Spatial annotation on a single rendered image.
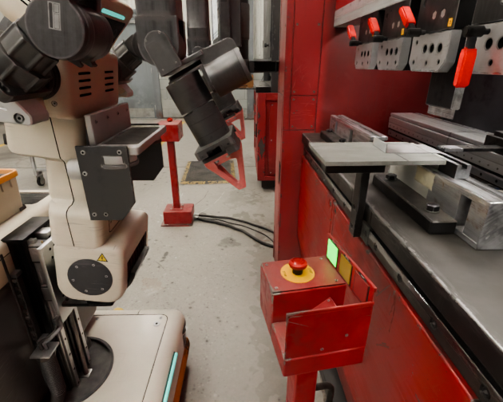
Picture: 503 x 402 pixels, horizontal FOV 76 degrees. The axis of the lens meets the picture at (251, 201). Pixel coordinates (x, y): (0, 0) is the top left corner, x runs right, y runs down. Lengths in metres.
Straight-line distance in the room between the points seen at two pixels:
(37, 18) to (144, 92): 7.63
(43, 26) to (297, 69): 1.23
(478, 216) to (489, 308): 0.20
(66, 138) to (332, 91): 1.22
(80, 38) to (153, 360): 0.99
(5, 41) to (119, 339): 1.02
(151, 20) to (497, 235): 0.67
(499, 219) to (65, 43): 0.74
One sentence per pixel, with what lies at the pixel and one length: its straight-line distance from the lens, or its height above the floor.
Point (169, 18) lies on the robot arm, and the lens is 0.51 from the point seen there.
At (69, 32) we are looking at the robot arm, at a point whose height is 1.23.
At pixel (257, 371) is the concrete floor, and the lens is 1.53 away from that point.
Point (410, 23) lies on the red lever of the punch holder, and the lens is 0.90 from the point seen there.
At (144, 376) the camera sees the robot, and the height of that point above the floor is 0.28.
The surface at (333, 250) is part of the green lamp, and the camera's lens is 0.73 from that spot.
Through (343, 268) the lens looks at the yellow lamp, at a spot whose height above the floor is 0.81.
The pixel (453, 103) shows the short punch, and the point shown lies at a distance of 0.83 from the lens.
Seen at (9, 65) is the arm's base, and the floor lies 1.19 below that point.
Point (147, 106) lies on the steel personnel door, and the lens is 8.19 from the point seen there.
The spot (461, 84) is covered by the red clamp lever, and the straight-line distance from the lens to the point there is 0.70.
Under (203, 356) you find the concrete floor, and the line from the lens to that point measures 1.59.
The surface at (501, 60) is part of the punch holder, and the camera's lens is 0.68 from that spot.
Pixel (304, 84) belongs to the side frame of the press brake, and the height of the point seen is 1.10.
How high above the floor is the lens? 1.19
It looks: 23 degrees down
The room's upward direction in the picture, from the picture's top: straight up
